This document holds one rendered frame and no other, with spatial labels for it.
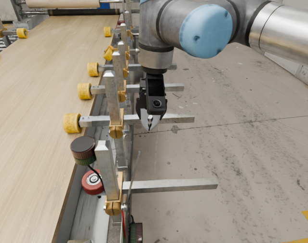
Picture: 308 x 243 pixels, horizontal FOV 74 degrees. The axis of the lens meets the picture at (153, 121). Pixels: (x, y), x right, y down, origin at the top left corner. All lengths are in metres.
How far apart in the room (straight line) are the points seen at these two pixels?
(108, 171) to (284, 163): 1.86
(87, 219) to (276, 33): 0.89
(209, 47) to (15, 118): 0.91
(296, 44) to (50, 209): 0.71
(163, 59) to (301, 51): 0.27
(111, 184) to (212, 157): 1.49
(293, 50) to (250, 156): 1.77
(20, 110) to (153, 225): 1.10
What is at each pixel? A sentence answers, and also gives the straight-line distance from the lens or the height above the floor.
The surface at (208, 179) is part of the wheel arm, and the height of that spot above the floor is 0.86.
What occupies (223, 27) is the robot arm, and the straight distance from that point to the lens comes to 0.42.
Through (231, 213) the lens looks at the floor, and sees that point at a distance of 1.74.
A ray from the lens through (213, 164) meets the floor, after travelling 1.97.
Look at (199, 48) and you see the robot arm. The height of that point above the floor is 1.34.
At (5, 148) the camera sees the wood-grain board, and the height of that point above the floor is 0.90.
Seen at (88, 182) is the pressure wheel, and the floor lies 0.90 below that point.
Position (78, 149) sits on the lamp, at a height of 1.11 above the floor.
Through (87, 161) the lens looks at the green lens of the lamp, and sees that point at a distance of 0.55.
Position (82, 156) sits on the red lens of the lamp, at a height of 1.09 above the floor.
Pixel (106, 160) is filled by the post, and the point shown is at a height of 1.06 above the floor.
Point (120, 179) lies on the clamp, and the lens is 0.75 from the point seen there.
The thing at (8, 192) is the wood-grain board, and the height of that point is 0.90.
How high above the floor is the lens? 1.48
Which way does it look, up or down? 39 degrees down
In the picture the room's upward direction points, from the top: straight up
